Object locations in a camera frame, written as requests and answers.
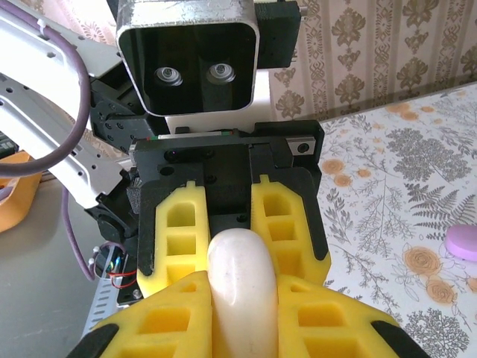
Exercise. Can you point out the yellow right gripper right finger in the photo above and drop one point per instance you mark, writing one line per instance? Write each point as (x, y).
(335, 328)

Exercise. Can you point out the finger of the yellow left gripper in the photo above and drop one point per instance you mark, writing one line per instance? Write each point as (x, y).
(294, 223)
(175, 231)

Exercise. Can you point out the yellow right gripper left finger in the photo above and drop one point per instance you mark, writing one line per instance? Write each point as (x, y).
(156, 328)

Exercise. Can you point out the white earbuds case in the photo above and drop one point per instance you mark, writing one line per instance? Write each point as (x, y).
(242, 291)

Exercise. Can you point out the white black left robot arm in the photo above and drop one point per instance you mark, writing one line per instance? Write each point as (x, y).
(22, 112)

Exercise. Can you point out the orange plastic object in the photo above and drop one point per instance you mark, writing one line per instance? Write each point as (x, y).
(15, 209)

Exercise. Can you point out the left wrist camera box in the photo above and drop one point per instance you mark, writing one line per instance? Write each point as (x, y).
(186, 74)

